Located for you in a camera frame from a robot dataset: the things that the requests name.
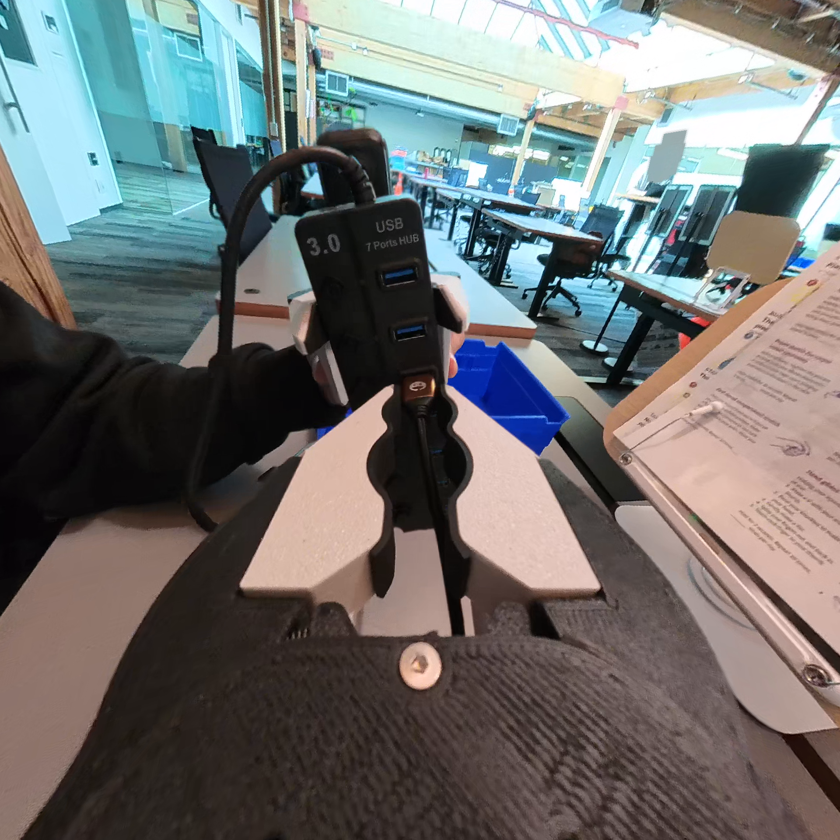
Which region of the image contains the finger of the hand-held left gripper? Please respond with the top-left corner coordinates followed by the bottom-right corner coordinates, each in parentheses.
top-left (428, 274), bottom-right (471, 333)
top-left (287, 290), bottom-right (350, 406)

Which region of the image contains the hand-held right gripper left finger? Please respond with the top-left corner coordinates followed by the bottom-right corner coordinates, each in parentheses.
top-left (238, 386), bottom-right (403, 632)

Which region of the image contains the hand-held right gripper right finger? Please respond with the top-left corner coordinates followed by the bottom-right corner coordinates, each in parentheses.
top-left (448, 388), bottom-right (602, 627)

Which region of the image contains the thick black hub cable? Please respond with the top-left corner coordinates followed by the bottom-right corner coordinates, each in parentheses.
top-left (185, 146), bottom-right (377, 534)

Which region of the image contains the black seven-port usb hub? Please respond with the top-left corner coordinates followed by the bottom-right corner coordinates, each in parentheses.
top-left (293, 197), bottom-right (475, 529)

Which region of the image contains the black cable with gold plug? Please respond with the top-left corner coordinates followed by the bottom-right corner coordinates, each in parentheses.
top-left (400, 369), bottom-right (468, 636)

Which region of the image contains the blue plastic bin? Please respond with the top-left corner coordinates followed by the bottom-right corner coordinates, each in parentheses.
top-left (315, 338), bottom-right (571, 455)

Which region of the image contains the person's left forearm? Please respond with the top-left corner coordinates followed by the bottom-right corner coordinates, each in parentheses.
top-left (0, 282), bottom-right (352, 614)

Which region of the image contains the black office chair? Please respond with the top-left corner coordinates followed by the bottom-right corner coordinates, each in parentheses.
top-left (523, 205), bottom-right (624, 317)
top-left (190, 125), bottom-right (273, 263)

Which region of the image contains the white stand base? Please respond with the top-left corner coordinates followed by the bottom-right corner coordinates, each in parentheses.
top-left (616, 502), bottom-right (840, 736)

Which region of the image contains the tan board with instruction sheets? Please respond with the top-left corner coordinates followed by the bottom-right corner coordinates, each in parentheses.
top-left (602, 241), bottom-right (840, 690)

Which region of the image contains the tan board document stand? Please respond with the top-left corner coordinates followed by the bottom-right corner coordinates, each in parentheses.
top-left (694, 211), bottom-right (803, 311)

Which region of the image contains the black panel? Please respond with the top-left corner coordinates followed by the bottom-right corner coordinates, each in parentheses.
top-left (735, 143), bottom-right (831, 221)

